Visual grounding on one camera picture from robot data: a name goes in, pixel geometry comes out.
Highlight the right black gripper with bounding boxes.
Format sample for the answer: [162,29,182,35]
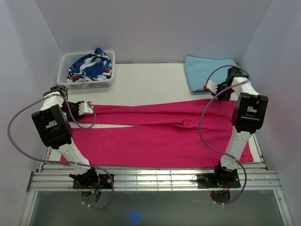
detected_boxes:
[212,84,235,102]

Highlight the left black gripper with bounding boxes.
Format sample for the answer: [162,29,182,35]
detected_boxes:
[61,101,85,122]

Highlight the magenta trousers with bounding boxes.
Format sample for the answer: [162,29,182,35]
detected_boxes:
[60,98,254,169]

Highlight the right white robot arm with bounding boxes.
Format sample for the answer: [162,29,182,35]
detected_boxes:
[206,66,269,188]

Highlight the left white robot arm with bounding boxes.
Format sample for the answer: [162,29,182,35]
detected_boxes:
[32,86,100,188]

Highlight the folded light blue trousers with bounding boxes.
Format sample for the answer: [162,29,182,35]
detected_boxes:
[184,56,237,95]

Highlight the blue white patterned garment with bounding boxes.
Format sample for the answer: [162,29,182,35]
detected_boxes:
[66,48,112,82]

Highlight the white plastic basket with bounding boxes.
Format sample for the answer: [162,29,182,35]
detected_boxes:
[56,50,116,90]

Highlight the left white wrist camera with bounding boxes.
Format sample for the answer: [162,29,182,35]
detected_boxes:
[78,101,94,116]

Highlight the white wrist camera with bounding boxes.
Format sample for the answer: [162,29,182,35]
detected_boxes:
[78,101,94,116]
[203,80,218,94]

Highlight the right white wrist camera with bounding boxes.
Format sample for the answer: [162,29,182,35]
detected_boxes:
[203,80,218,94]

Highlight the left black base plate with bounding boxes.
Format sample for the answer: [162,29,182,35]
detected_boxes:
[72,174,115,189]

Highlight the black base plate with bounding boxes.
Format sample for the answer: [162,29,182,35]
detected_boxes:
[72,174,115,189]
[197,173,241,188]

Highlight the aluminium rail frame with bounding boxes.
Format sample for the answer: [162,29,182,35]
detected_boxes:
[20,89,294,226]

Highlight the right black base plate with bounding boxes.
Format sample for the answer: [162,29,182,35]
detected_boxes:
[197,173,241,188]

